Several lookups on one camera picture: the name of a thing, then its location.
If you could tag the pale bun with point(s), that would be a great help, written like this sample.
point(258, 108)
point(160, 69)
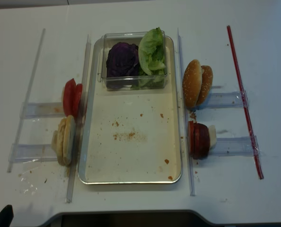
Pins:
point(68, 137)
point(57, 141)

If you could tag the front brown meat patty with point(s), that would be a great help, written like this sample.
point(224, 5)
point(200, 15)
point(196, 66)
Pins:
point(191, 140)

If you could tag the green lettuce leaf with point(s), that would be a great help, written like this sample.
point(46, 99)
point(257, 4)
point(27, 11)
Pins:
point(152, 61)

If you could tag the rear red tomato slice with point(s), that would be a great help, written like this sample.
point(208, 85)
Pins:
point(76, 100)

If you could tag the red tomato slice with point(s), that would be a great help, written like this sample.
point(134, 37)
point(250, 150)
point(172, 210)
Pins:
point(76, 100)
point(68, 97)

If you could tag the white cheese slice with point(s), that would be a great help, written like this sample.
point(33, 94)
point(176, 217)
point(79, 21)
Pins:
point(212, 135)

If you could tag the front red tomato slice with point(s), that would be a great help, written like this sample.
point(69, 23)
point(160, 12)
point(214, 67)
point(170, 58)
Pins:
point(68, 97)

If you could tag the metal baking tray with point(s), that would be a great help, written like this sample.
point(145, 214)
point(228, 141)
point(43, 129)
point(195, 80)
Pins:
point(130, 136)

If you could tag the purple cabbage leaf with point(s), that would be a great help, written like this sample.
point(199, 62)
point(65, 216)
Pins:
point(122, 61)

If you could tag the clear plastic container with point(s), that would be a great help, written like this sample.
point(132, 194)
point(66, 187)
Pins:
point(107, 41)

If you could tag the front sesame bun top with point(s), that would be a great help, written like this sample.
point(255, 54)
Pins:
point(192, 82)

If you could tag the sesame bun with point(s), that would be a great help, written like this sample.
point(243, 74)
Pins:
point(192, 82)
point(207, 79)

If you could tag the rear sesame bun top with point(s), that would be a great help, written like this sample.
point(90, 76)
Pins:
point(207, 79)

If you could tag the clear upper right holder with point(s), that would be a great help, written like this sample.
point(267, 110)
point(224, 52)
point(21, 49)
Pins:
point(237, 99)

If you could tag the clear holder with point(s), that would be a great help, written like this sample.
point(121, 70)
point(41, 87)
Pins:
point(241, 146)
point(21, 153)
point(41, 110)
point(237, 99)

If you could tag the clear lower right holder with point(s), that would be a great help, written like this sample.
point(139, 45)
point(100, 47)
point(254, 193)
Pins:
point(241, 146)

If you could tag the clear upper left holder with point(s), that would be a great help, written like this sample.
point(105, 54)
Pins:
point(41, 110)

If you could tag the red plastic strip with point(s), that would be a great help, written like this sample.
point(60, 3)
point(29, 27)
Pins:
point(254, 143)

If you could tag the clear lower left holder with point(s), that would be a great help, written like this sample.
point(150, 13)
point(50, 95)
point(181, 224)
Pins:
point(21, 153)

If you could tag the black object bottom left corner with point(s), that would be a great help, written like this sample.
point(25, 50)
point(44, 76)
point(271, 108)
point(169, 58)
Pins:
point(6, 216)

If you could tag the clear rail right of tray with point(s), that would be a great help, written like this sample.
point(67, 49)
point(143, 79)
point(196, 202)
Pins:
point(189, 158)

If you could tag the clear rail of tray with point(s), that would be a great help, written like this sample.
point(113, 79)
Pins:
point(79, 123)
point(189, 158)

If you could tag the clear rail left of tray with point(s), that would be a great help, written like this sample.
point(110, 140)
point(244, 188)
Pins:
point(79, 123)

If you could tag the clear far left rail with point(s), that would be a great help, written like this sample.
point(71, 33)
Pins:
point(25, 101)

